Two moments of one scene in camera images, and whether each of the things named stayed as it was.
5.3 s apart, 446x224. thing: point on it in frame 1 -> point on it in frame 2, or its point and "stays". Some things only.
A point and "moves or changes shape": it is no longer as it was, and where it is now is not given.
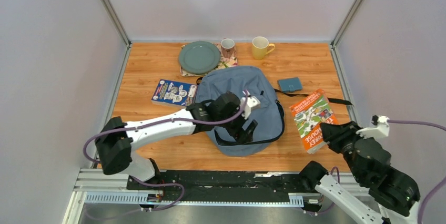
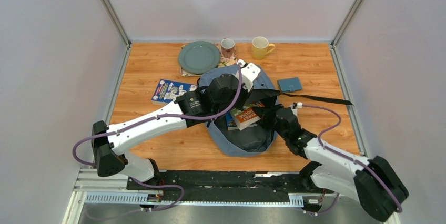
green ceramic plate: x=199 y=57 stays
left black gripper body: x=235 y=126 -> x=244 y=94
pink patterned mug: x=227 y=46 stays
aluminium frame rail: x=110 y=186 stays
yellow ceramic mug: x=259 y=52 stays
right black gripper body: x=341 y=139 -> x=281 y=132
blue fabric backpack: x=257 y=82 moves or changes shape
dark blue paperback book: x=174 y=93 stays
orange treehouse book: x=308 y=114 moves or changes shape
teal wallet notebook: x=291 y=84 stays
